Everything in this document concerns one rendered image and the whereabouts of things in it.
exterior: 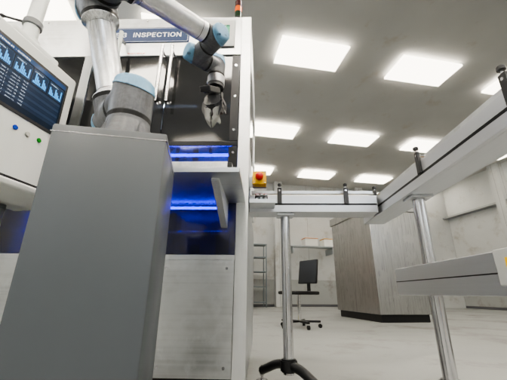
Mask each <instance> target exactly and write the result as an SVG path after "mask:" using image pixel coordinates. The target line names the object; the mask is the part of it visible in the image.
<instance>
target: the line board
mask: <svg viewBox="0 0 507 380"><path fill-rule="evenodd" d="M120 30H122V31H123V32H124V35H123V39H124V41H125V42H126V43H155V42H189V35H187V34H186V33H184V32H183V31H181V30H179V29H178V28H176V27H154V28H118V30H117V31H116V35H117V40H118V35H119V31H120Z"/></svg>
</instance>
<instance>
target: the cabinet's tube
mask: <svg viewBox="0 0 507 380"><path fill-rule="evenodd" d="M49 3H50V0H32V1H31V4H30V6H29V10H28V12H27V15H26V16H25V17H24V18H23V19H22V20H21V19H17V18H15V17H10V16H7V15H4V14H3V13H0V16H1V17H2V18H8V19H12V20H16V21H19V22H22V25H23V27H22V30H23V31H24V32H25V33H26V34H27V35H28V36H29V37H30V38H32V39H33V40H34V41H35V42H36V43H37V44H39V42H38V36H39V34H41V33H42V31H43V28H44V26H43V22H44V19H45V15H46V12H47V9H48V5H49Z"/></svg>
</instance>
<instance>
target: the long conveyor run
mask: <svg viewBox="0 0 507 380"><path fill-rule="evenodd" d="M495 70H496V73H500V75H499V76H498V77H497V78H498V80H499V85H500V87H501V89H500V90H498V91H497V92H496V93H495V94H494V95H493V96H492V97H491V98H490V99H488V100H487V101H486V102H485V103H483V104H482V105H481V106H480V107H479V108H477V109H476V110H475V111H474V112H473V113H472V114H470V116H469V117H467V118H466V119H465V120H464V121H463V122H461V123H460V124H459V125H458V126H457V127H455V128H454V129H453V130H452V131H451V132H449V133H448V135H446V136H445V137H444V138H443V139H442V140H440V141H439V142H438V143H437V144H436V145H434V146H433V147H432V148H431V149H429V150H428V151H427V152H426V153H425V154H424V155H419V152H418V150H419V149H418V147H413V151H414V152H415V153H414V159H415V163H414V164H412V165H411V166H410V167H409V168H407V169H406V170H405V171H404V172H403V173H402V174H401V175H400V176H399V177H397V178H396V179H395V180H394V181H393V182H391V183H390V184H389V185H388V186H386V187H385V188H384V189H383V190H382V191H381V192H380V193H376V187H375V186H374V187H372V189H373V195H376V196H377V203H378V208H379V212H378V213H377V214H375V215H374V216H372V217H371V218H363V221H364V224H375V225H382V224H386V223H387V222H389V221H391V220H392V219H394V218H396V217H397V216H400V215H401V214H402V213H405V212H407V211H408V210H410V209H412V208H413V203H404V202H403V200H404V199H405V198H407V197H409V196H410V195H412V194H433V195H434V196H435V195H436V194H438V193H440V192H442V191H443V190H445V189H446V188H449V187H451V186H452V185H454V184H456V183H457V182H459V181H461V180H463V179H465V178H466V177H468V176H470V175H472V174H473V173H475V172H477V171H479V170H480V169H482V168H484V167H486V166H487V165H489V164H491V163H493V162H494V161H496V160H498V159H500V158H501V157H503V156H505V155H507V71H505V70H506V67H505V65H503V64H502V65H499V66H497V67H496V68H495Z"/></svg>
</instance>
